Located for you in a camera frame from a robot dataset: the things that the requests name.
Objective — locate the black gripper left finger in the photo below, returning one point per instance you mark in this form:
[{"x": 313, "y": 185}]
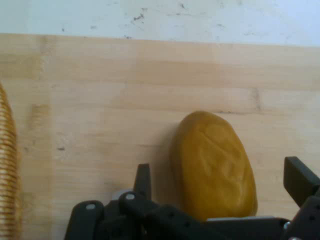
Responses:
[{"x": 125, "y": 220}]

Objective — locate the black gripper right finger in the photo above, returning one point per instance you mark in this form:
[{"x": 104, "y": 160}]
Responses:
[{"x": 306, "y": 190}]

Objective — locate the bamboo cutting board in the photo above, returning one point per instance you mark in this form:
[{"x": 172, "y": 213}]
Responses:
[{"x": 100, "y": 100}]

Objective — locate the woven wicker basket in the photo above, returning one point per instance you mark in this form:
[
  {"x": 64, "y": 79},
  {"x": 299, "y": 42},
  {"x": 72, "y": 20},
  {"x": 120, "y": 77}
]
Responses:
[{"x": 7, "y": 162}]

